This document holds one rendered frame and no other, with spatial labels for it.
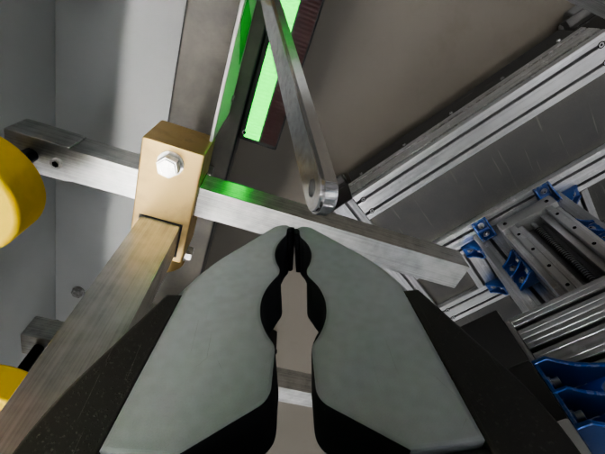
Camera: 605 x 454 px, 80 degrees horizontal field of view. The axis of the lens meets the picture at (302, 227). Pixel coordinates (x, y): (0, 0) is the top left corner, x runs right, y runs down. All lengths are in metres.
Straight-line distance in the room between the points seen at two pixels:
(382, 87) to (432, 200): 0.36
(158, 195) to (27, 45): 0.26
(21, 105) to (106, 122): 0.09
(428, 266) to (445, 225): 0.76
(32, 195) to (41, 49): 0.28
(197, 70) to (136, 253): 0.21
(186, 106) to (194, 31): 0.08
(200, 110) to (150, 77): 0.11
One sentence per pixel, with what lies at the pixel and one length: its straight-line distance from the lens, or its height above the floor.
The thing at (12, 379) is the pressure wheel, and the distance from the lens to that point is 0.48.
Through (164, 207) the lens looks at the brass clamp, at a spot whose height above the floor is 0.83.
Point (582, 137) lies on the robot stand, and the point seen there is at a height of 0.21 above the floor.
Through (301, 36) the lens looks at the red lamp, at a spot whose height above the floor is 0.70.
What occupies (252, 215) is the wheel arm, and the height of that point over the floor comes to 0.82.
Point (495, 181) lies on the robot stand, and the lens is 1.14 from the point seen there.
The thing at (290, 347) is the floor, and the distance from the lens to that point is 1.73.
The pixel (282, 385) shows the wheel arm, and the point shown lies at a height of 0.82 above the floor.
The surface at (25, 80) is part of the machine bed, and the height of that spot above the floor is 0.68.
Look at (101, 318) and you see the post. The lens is 0.26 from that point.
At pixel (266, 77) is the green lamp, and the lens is 0.42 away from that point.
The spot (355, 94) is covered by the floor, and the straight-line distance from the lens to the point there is 1.15.
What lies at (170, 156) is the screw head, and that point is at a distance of 0.31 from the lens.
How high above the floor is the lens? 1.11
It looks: 58 degrees down
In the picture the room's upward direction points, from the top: 178 degrees clockwise
